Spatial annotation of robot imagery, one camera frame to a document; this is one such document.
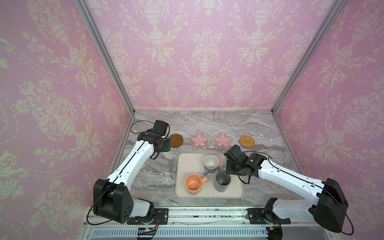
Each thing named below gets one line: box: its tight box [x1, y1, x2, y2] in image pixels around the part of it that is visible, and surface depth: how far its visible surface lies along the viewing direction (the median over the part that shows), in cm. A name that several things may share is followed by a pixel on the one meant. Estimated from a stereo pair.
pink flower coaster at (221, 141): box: [211, 131, 234, 150], surface depth 105 cm
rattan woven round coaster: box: [239, 135, 256, 149], surface depth 105 cm
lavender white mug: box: [203, 154, 220, 176], surface depth 87 cm
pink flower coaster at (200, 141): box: [189, 131, 211, 151], surface depth 105 cm
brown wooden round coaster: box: [169, 133, 184, 148], surface depth 105 cm
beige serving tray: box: [175, 153, 244, 199], surface depth 85 cm
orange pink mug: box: [185, 173, 209, 195], surface depth 81 cm
